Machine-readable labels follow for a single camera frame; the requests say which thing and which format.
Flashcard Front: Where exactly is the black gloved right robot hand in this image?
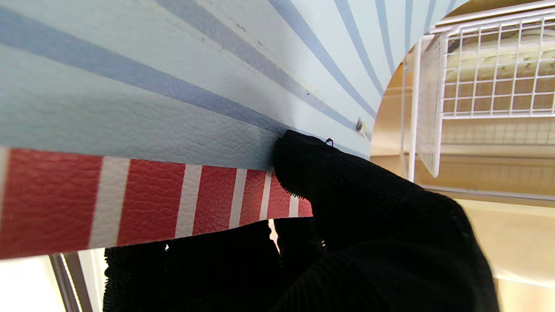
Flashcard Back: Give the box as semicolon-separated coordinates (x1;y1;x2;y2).
102;130;501;312

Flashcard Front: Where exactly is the white wire mesh drawer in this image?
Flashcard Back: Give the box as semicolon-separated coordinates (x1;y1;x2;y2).
401;11;555;179

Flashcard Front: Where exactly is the blue striped red-bordered mouse pad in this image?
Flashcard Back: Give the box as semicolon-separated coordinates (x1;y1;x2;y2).
0;0;471;260

